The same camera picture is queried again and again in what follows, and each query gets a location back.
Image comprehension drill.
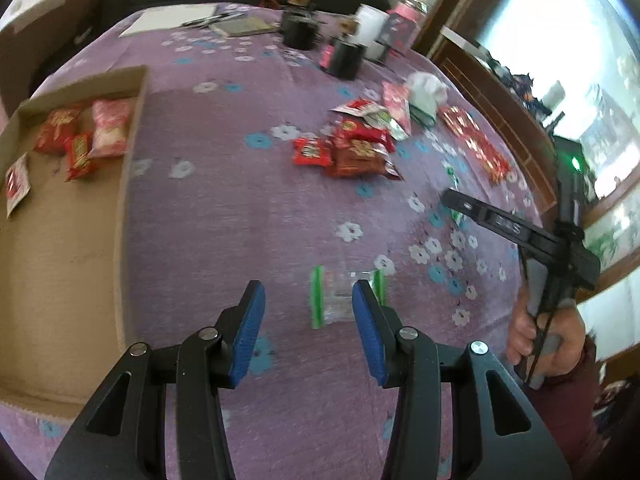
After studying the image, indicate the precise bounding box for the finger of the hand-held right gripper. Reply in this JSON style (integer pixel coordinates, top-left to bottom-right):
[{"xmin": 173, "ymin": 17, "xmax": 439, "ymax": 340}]
[{"xmin": 441, "ymin": 187, "xmax": 557, "ymax": 252}]

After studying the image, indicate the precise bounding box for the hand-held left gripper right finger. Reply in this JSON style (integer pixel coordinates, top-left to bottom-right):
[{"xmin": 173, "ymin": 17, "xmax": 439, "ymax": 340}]
[{"xmin": 351, "ymin": 279, "xmax": 573, "ymax": 480}]

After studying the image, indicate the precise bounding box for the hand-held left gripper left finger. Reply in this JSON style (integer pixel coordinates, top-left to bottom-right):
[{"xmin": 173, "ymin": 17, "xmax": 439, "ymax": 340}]
[{"xmin": 44, "ymin": 280, "xmax": 267, "ymax": 480}]

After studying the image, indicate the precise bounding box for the clear green-edged packet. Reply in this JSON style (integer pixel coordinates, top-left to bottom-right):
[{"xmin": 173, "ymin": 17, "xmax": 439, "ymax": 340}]
[
  {"xmin": 445, "ymin": 165, "xmax": 466, "ymax": 223},
  {"xmin": 310, "ymin": 266, "xmax": 387, "ymax": 330}
]

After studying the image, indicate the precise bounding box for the dark red snack packet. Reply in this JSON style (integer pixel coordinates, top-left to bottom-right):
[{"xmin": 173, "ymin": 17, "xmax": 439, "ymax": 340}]
[{"xmin": 330, "ymin": 140, "xmax": 403, "ymax": 181}]

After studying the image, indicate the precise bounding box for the green white snack packet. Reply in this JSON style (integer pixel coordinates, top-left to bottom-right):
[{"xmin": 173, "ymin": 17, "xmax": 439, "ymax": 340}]
[{"xmin": 367, "ymin": 105, "xmax": 412, "ymax": 142}]

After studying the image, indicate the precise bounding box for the pink snack packet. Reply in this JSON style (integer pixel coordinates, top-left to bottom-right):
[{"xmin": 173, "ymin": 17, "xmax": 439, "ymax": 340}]
[
  {"xmin": 382, "ymin": 81, "xmax": 413, "ymax": 133},
  {"xmin": 87, "ymin": 99, "xmax": 133, "ymax": 159}
]

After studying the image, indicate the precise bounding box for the white red snack packet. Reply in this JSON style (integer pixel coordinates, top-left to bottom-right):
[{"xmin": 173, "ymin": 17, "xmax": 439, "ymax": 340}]
[{"xmin": 330, "ymin": 99, "xmax": 383, "ymax": 117}]

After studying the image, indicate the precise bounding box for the shallow cardboard box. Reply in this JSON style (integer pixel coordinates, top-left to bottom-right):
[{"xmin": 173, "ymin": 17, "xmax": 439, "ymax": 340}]
[{"xmin": 0, "ymin": 65, "xmax": 150, "ymax": 421}]

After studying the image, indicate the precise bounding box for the person's right forearm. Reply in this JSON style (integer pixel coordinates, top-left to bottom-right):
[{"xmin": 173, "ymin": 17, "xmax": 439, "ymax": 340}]
[{"xmin": 525, "ymin": 337, "xmax": 608, "ymax": 476}]

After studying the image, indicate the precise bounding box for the person's right hand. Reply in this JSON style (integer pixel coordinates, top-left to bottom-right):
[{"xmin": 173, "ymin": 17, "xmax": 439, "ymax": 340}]
[{"xmin": 505, "ymin": 293, "xmax": 587, "ymax": 379}]

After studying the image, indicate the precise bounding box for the red gold-print packet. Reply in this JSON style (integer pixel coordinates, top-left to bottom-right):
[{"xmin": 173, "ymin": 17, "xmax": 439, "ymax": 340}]
[{"xmin": 440, "ymin": 105, "xmax": 511, "ymax": 183}]

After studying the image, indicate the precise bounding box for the wooden cabinet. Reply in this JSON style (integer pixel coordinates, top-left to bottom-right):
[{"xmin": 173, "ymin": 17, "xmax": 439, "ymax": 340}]
[{"xmin": 427, "ymin": 25, "xmax": 558, "ymax": 211}]

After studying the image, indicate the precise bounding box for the white plastic bag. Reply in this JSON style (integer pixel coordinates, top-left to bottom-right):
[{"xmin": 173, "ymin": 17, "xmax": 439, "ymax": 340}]
[{"xmin": 406, "ymin": 72, "xmax": 448, "ymax": 126}]

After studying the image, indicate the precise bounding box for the large glass window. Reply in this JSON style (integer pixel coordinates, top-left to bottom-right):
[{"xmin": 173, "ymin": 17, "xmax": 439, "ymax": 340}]
[{"xmin": 475, "ymin": 0, "xmax": 640, "ymax": 271}]

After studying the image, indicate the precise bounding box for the black jar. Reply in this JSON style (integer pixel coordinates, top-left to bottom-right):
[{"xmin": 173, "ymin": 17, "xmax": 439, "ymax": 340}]
[
  {"xmin": 281, "ymin": 0, "xmax": 321, "ymax": 51},
  {"xmin": 327, "ymin": 17, "xmax": 368, "ymax": 81}
]

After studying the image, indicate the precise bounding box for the pink bottle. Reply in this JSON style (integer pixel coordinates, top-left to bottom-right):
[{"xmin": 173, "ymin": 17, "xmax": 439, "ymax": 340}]
[{"xmin": 387, "ymin": 0, "xmax": 430, "ymax": 53}]

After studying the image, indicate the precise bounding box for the white mug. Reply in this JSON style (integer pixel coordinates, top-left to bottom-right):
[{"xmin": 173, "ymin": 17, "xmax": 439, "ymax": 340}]
[{"xmin": 352, "ymin": 4, "xmax": 391, "ymax": 63}]

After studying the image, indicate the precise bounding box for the small red snack packet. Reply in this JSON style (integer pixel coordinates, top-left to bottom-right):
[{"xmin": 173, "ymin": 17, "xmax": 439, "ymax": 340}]
[{"xmin": 64, "ymin": 131, "xmax": 98, "ymax": 182}]

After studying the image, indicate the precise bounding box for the white red sachet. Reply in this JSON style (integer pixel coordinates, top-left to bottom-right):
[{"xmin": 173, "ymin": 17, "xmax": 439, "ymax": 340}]
[{"xmin": 5, "ymin": 154, "xmax": 32, "ymax": 218}]

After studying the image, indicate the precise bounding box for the grey book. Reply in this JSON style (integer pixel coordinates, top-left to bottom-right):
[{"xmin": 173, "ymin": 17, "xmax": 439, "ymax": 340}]
[{"xmin": 209, "ymin": 14, "xmax": 280, "ymax": 38}]

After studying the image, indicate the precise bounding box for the black pen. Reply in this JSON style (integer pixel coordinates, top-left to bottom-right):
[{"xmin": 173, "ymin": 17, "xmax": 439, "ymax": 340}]
[{"xmin": 182, "ymin": 12, "xmax": 236, "ymax": 27}]

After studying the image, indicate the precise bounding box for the white paper pad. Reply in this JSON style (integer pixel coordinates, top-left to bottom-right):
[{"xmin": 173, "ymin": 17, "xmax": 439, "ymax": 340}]
[{"xmin": 119, "ymin": 4, "xmax": 219, "ymax": 38}]

